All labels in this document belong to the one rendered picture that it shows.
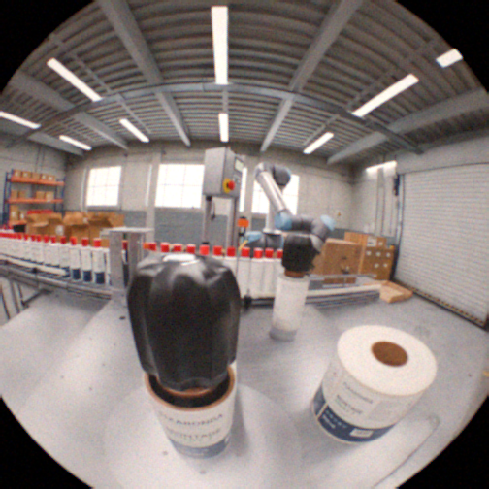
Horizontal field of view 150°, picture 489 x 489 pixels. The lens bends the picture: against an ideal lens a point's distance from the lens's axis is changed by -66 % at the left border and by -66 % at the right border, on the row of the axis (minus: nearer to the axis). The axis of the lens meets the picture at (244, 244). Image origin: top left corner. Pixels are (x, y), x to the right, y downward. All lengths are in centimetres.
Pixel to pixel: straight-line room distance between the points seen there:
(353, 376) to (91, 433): 41
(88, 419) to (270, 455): 30
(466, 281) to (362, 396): 428
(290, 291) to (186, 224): 587
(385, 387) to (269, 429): 19
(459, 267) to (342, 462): 435
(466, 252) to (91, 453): 469
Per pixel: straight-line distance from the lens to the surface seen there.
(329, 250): 117
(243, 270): 75
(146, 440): 35
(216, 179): 74
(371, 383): 29
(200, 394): 17
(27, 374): 63
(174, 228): 638
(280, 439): 35
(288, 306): 51
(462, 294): 455
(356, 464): 39
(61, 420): 43
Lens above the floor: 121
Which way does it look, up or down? 8 degrees down
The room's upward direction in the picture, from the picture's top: 5 degrees clockwise
